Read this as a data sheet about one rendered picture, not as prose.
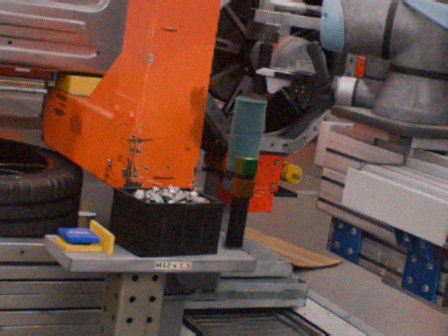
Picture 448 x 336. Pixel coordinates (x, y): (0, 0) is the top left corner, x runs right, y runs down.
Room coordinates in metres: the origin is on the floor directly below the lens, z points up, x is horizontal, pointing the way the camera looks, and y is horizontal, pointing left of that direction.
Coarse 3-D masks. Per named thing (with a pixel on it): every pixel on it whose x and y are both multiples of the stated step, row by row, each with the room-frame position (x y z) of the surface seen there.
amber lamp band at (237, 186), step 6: (234, 180) 2.09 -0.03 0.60; (240, 180) 2.07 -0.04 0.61; (246, 180) 2.07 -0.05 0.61; (252, 180) 2.08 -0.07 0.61; (234, 186) 2.08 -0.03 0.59; (240, 186) 2.07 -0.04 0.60; (246, 186) 2.07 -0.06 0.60; (252, 186) 2.08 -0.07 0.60; (234, 192) 2.08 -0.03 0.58; (240, 192) 2.07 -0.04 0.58; (246, 192) 2.07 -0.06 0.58; (252, 192) 2.08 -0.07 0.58
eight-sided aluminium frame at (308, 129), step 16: (224, 0) 2.66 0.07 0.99; (320, 0) 2.88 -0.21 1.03; (336, 64) 2.91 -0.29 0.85; (352, 64) 2.89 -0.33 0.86; (208, 96) 2.66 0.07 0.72; (208, 112) 2.66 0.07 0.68; (320, 112) 2.87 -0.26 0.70; (224, 128) 2.69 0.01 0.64; (304, 128) 2.83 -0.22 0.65; (224, 144) 2.73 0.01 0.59; (272, 144) 2.78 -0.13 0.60; (288, 144) 2.79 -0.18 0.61; (304, 144) 2.83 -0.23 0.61
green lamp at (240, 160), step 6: (240, 156) 2.08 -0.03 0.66; (246, 156) 2.09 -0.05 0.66; (240, 162) 2.07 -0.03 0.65; (246, 162) 2.07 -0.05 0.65; (252, 162) 2.07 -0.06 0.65; (234, 168) 2.09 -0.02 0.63; (240, 168) 2.07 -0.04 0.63; (246, 168) 2.07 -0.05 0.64; (252, 168) 2.08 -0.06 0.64; (240, 174) 2.07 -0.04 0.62; (246, 174) 2.07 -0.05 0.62; (252, 174) 2.08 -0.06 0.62
